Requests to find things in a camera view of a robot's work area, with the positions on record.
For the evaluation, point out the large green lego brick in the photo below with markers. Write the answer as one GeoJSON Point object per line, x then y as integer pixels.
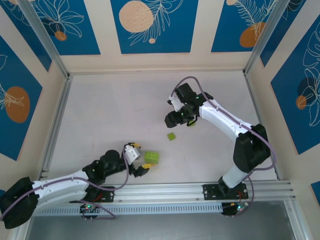
{"type": "Point", "coordinates": [152, 157]}

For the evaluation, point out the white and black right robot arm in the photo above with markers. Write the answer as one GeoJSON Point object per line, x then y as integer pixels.
{"type": "Point", "coordinates": [220, 116]}

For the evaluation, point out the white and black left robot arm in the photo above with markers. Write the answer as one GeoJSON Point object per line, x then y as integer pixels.
{"type": "Point", "coordinates": [62, 192]}

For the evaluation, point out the small green lego cube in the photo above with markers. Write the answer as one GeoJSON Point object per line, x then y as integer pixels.
{"type": "Point", "coordinates": [171, 137]}

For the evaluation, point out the left controller board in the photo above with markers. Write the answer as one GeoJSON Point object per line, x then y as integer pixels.
{"type": "Point", "coordinates": [86, 210]}

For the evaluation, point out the controller board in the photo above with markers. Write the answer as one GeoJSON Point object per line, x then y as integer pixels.
{"type": "Point", "coordinates": [86, 210]}
{"type": "Point", "coordinates": [230, 210]}

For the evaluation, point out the right controller board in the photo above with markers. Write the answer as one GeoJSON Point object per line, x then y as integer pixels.
{"type": "Point", "coordinates": [230, 210]}

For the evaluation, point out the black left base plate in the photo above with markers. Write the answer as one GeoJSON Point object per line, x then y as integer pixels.
{"type": "Point", "coordinates": [108, 193]}

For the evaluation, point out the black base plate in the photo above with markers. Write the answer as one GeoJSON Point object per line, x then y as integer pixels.
{"type": "Point", "coordinates": [108, 193]}
{"type": "Point", "coordinates": [210, 192]}

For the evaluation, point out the aluminium mounting rail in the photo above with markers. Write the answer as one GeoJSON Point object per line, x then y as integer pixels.
{"type": "Point", "coordinates": [162, 190]}

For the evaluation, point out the aluminium table edge rail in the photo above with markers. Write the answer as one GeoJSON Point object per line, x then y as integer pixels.
{"type": "Point", "coordinates": [261, 125]}
{"type": "Point", "coordinates": [58, 125]}

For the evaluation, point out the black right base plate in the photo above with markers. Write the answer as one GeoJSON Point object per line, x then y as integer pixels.
{"type": "Point", "coordinates": [210, 192]}

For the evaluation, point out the blue floral wall panel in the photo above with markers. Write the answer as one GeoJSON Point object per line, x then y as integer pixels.
{"type": "Point", "coordinates": [15, 75]}
{"type": "Point", "coordinates": [175, 37]}
{"type": "Point", "coordinates": [225, 30]}
{"type": "Point", "coordinates": [287, 112]}
{"type": "Point", "coordinates": [82, 37]}
{"type": "Point", "coordinates": [316, 191]}
{"type": "Point", "coordinates": [27, 42]}
{"type": "Point", "coordinates": [1, 193]}
{"type": "Point", "coordinates": [280, 42]}

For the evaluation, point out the aluminium frame post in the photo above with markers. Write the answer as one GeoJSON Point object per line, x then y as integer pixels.
{"type": "Point", "coordinates": [46, 37]}
{"type": "Point", "coordinates": [270, 37]}

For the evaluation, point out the aluminium frame bar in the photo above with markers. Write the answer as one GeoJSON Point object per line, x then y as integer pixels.
{"type": "Point", "coordinates": [18, 235]}
{"type": "Point", "coordinates": [296, 222]}

